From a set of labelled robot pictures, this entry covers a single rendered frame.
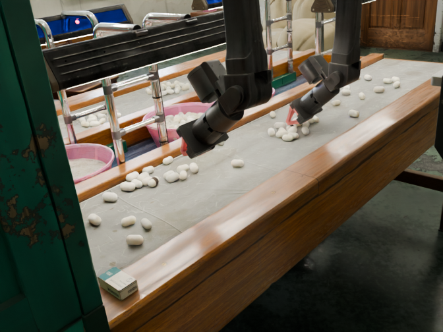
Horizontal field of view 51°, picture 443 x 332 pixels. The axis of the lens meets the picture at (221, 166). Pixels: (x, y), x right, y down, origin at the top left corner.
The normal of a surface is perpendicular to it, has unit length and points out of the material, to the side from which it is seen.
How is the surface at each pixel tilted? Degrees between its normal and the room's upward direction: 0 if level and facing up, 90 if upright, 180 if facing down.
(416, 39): 90
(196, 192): 0
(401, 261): 0
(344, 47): 79
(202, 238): 0
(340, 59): 90
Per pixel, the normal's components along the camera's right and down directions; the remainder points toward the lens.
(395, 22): -0.70, 0.36
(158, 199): -0.08, -0.90
